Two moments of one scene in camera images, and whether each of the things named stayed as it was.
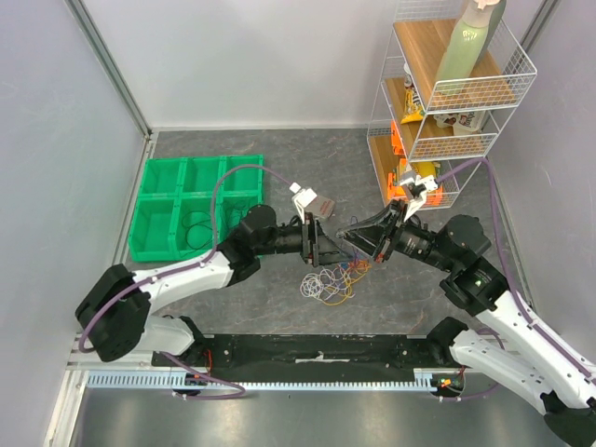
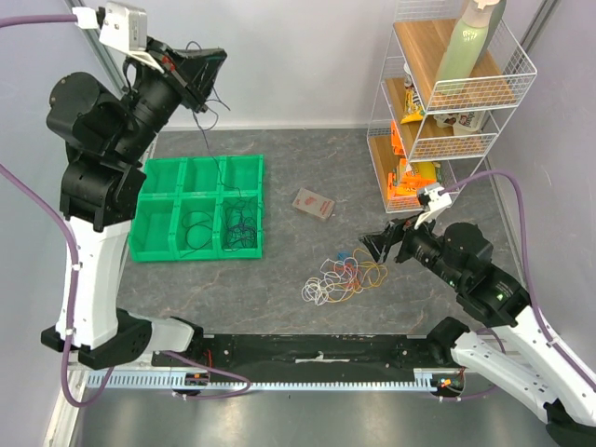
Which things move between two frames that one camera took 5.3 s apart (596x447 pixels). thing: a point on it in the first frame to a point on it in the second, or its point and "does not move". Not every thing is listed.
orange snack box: [433, 196] does not move
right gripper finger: [378, 219] to [402, 224]
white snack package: [463, 123] does not move
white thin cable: [324, 284] does not move
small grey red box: [322, 207] does not move
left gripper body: [309, 239] to [165, 60]
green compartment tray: [173, 219] does not move
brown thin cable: [199, 229] does not move
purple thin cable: [356, 250] to [218, 117]
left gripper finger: [336, 253] to [194, 54]
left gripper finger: [326, 246] to [203, 72]
